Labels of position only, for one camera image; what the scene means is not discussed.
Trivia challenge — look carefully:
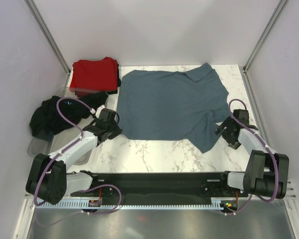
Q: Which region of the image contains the blue-grey t-shirt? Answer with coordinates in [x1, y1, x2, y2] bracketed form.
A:
[117, 63, 230, 153]

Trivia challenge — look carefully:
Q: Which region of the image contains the black t-shirt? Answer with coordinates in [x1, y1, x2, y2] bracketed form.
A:
[29, 92, 108, 138]
[105, 61, 122, 95]

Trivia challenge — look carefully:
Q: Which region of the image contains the clear plastic bin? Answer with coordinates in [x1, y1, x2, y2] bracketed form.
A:
[27, 87, 98, 157]

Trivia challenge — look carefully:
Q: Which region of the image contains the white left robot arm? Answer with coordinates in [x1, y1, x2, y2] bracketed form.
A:
[25, 109, 122, 206]

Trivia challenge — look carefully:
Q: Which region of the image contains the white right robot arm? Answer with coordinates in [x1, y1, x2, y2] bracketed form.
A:
[215, 109, 289, 200]

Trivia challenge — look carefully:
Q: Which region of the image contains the folded black t-shirt under red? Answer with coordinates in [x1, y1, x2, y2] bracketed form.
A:
[105, 61, 122, 95]

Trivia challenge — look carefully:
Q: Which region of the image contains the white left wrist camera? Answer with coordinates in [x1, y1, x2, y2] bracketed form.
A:
[90, 105, 105, 119]

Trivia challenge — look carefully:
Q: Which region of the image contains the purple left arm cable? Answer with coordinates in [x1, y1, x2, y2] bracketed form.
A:
[33, 97, 95, 206]

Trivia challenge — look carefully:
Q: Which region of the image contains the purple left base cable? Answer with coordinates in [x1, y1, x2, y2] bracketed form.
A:
[36, 184, 123, 227]

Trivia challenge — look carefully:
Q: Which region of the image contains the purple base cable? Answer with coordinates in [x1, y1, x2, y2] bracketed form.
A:
[36, 184, 123, 227]
[220, 195, 252, 216]

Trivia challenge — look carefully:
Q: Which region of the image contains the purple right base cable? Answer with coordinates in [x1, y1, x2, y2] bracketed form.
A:
[220, 195, 252, 216]

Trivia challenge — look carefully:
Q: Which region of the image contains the white slotted cable duct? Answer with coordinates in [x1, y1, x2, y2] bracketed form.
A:
[39, 198, 224, 210]

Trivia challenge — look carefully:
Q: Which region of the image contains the aluminium corner frame post left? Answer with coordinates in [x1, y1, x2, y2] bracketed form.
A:
[24, 0, 70, 75]

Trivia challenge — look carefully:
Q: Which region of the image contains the aluminium corner frame post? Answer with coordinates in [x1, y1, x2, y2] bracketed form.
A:
[242, 0, 289, 74]
[24, 0, 70, 75]

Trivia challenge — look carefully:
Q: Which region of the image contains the aluminium corner frame post right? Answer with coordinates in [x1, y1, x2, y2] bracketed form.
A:
[242, 0, 289, 74]

